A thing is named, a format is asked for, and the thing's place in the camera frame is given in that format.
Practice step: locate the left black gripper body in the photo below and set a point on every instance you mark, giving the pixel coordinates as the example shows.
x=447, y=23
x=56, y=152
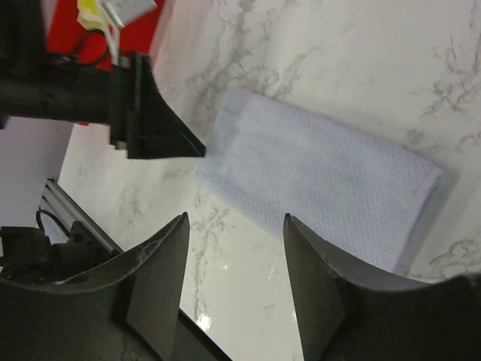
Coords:
x=121, y=113

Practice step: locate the light blue white towel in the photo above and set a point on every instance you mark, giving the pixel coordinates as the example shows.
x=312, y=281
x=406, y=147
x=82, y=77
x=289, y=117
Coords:
x=268, y=159

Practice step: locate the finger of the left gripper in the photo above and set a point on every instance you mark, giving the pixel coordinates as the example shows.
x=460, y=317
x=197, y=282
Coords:
x=153, y=129

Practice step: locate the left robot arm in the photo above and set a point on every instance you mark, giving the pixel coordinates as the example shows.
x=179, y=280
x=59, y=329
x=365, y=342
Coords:
x=36, y=83

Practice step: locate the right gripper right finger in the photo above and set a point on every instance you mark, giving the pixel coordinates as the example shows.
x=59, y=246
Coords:
x=348, y=309

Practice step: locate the red plastic bin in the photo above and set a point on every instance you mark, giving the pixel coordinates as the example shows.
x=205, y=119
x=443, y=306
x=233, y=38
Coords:
x=89, y=47

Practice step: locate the yellow patterned towel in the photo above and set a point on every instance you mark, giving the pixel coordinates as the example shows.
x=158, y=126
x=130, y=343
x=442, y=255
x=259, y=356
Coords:
x=88, y=14

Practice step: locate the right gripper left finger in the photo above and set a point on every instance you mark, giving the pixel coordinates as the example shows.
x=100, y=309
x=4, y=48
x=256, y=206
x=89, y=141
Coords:
x=123, y=309

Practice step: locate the aluminium front rail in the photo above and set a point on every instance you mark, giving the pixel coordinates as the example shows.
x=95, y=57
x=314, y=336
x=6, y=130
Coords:
x=64, y=212

